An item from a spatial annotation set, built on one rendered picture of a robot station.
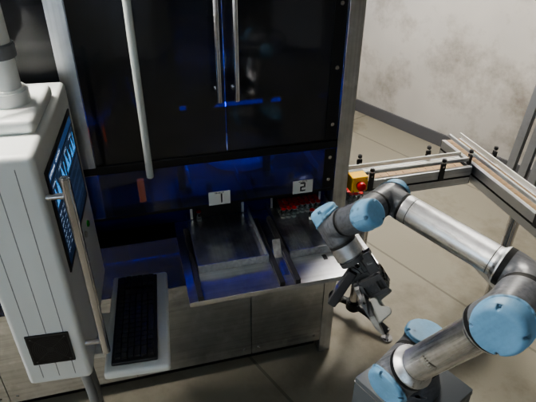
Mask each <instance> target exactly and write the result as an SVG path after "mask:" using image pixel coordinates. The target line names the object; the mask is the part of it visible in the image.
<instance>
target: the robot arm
mask: <svg viewBox="0 0 536 402"><path fill-rule="evenodd" d="M388 215H389V216H390V217H392V218H394V219H395V220H397V221H398V222H400V223H402V224H404V225H405V226H406V227H409V228H410V229H412V230H414V231H415V232H416V233H418V234H420V235H422V236H424V237H425V238H427V239H428V240H430V241H432V242H433V243H435V244H436V245H438V246H440V247H442V248H444V249H445V250H446V251H448V252H450V253H451V254H453V255H454V256H456V257H458V258H460V259H462V260H463V261H465V262H466V263H468V264H470V265H471V266H473V267H474V268H476V269H477V270H480V271H481V272H483V273H484V274H486V275H487V277H488V280H489V282H491V283H492V284H494V285H495V286H494V287H493V289H492V290H491V291H490V292H488V293H487V294H485V295H484V296H482V297H481V298H479V299H478V300H476V301H474V302H472V303H471V304H470V305H468V306H467V307H466V308H465V309H464V311H463V317H461V318H460V319H458V320H457V321H454V322H453V323H451V324H450V325H448V326H446V327H444V328H441V327H440V326H439V325H437V324H436V323H435V322H433V321H429V320H426V319H419V318H417V319H413V320H410V321H409V322H408V323H407V324H406V326H405V327H404V335H403V336H402V338H401V339H399V340H398V342H397V343H395V344H394V346H393V347H391V348H390V350H389V351H387V352H386V354H385V355H383V356H382V358H381V359H379V360H378V362H376V363H375V364H374V365H373V366H372V367H371V369H370V370H369V371H368V379H369V383H370V384H371V386H372V388H373V390H374V391H375V392H376V394H377V395H378V396H379V397H380V398H381V399H382V400H384V401H386V402H432V401H434V400H435V399H436V398H437V396H438V395H439V391H440V388H441V381H440V378H439V374H440V373H442V372H445V371H447V370H448V369H451V368H453V367H455V366H457V365H460V364H462V363H463V362H465V361H468V360H470V359H472V358H474V357H477V356H478V355H480V354H482V353H488V354H491V355H498V354H499V356H501V357H511V356H514V355H517V354H520V353H521V352H523V351H524V350H525V349H526V348H528V347H529V346H530V345H531V344H532V343H533V342H534V340H535V338H536V261H535V260H534V259H532V258H531V257H530V256H528V255H527V254H525V253H523V252H521V251H520V250H518V249H516V248H514V247H512V246H510V247H504V246H502V245H500V244H498V243H497V242H495V241H493V240H491V239H489V238H488V237H486V236H484V235H483V234H480V233H479V232H477V231H475V230H473V229H471V228H470V227H468V226H466V225H464V224H463V223H461V222H459V221H457V220H456V219H453V218H452V217H451V216H449V215H446V214H444V213H443V212H442V211H439V210H438V209H436V208H434V207H432V206H431V205H429V204H427V203H425V202H424V201H422V200H420V199H418V198H416V197H415V196H413V195H411V192H410V189H409V187H408V186H407V184H406V183H405V182H404V181H403V180H401V179H390V180H389V181H387V182H384V183H382V184H381V185H380V186H379V187H377V188H375V189H374V190H372V191H370V192H369V193H368V194H366V195H364V196H363V197H361V198H360V199H358V200H357V201H355V202H354V203H351V204H349V205H347V206H344V207H341V208H338V206H337V205H336V204H335V202H328V203H325V204H324V205H322V206H320V207H319V208H318V209H316V210H315V211H314V212H313V213H312V214H311V219H312V221H313V223H314V225H315V227H316V229H317V230H318V232H319V233H320V235H321V236H322V238H323V239H324V241H325V243H326V245H327V246H328V248H329V249H330V251H331V253H332V254H333V256H334V258H335V259H336V260H337V262H338V263H340V266H341V268H342V269H347V268H348V269H347V270H346V271H345V273H344V274H343V276H342V277H341V279H340V281H339V282H338V283H337V285H336V286H335V288H334V289H333V290H332V291H331V292H330V293H329V300H328V304H329V305H331V306H332V307H336V305H337V304H338V303H339V302H340V301H341V300H342V297H343V295H344V294H345V292H346V290H347V289H348V288H349V287H350V285H351V284H352V285H353V287H354V289H355V291H356V293H357V296H358V297H359V299H360V302H361V304H362V306H363V308H364V310H365V312H366V314H367V316H368V317H369V319H370V321H371V322H372V324H373V326H374V327H375V329H376V330H377V331H378V332H379V333H380V334H382V335H383V336H384V335H385V333H384V330H383V328H382V326H381V324H380V323H381V322H382V321H383V320H384V319H386V318H387V317H388V316H389V315H390V314H391V313H392V310H391V308H390V307H389V306H385V305H384V303H383V302H382V301H381V300H382V299H383V298H385V297H386V296H387V295H389V294H390V293H391V292H392V290H391V289H390V288H389V283H390V278H389V277H388V275H387V274H386V272H385V270H384V268H383V266H382V265H381V264H380V263H377V262H376V260H375V259H374V257H373V256H372V251H371V250H370V248H367V249H365V250H362V247H361V245H360V243H359V242H358V240H357V238H356V236H355V235H356V234H360V233H362V232H367V231H372V230H374V229H375V228H378V227H380V226H381V225H382V224H383V222H384V218H385V217H387V216H388ZM378 264H379V265H378ZM369 299H370V300H369ZM371 303H372V304H371Z"/></svg>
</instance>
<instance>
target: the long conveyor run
mask: <svg viewBox="0 0 536 402"><path fill-rule="evenodd" d="M459 136H460V137H461V138H459V139H456V138H455V137H454V136H453V135H452V134H448V137H449V138H450V140H442V142H441V145H440V150H439V154H443V153H449V152H461V156H459V157H460V158H464V157H469V160H468V161H466V162H465V163H466V164H467V165H470V166H472V171H471V177H470V180H469V182H470V183H472V184H473V185H474V186H475V187H476V188H478V189H479V190H480V191H481V192H482V193H483V194H484V195H485V196H486V197H488V198H489V199H490V200H491V201H492V202H494V203H495V204H496V205H497V206H499V207H500V208H501V209H502V210H503V211H505V212H506V213H507V214H508V215H509V216H510V217H511V218H512V219H514V220H515V221H516V222H517V223H518V224H520V225H521V226H522V227H523V228H525V229H526V230H527V231H528V232H529V233H531V234H532V235H533V236H534V237H535V238H536V187H535V186H534V185H533V184H531V183H529V182H528V181H527V180H525V179H524V178H522V177H521V176H520V175H519V174H517V173H516V172H515V171H513V170H512V169H510V168H509V167H507V166H506V165H505V164H504V163H502V162H501V161H499V160H498V159H496V156H497V154H498V152H497V150H498V149H499V147H498V146H494V150H493V152H492V153H491V154H490V153H489V152H487V151H486V150H484V149H483V148H481V147H480V146H478V145H477V144H476V143H475V142H474V141H472V140H471V139H469V138H468V137H466V136H465V135H464V134H462V133H461V132H460V133H459Z"/></svg>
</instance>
